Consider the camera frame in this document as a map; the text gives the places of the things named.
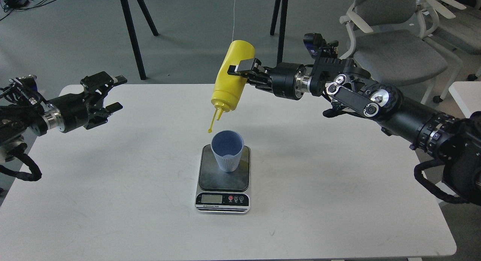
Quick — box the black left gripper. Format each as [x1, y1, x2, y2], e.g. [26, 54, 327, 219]
[41, 72, 127, 134]

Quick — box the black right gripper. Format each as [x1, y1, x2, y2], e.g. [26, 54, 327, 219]
[227, 58, 306, 100]

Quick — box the yellow squeeze bottle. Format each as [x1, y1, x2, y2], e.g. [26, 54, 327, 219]
[207, 40, 255, 133]

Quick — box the blue ribbed plastic cup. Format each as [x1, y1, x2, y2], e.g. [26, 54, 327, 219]
[210, 130, 244, 172]

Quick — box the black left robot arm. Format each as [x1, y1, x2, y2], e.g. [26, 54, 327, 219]
[0, 72, 127, 182]

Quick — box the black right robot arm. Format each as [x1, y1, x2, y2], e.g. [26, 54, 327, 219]
[219, 33, 481, 205]

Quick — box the digital kitchen scale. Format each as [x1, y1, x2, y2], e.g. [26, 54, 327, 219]
[195, 145, 251, 214]

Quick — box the black-legged background table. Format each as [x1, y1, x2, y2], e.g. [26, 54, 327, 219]
[120, 0, 289, 80]

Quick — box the grey office chair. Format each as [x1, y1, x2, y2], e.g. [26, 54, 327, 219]
[340, 0, 448, 104]
[415, 0, 481, 81]

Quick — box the white side table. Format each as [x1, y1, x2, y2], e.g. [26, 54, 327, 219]
[434, 81, 480, 205]

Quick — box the black floor cable bundle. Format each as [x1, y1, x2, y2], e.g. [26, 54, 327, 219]
[0, 0, 81, 23]

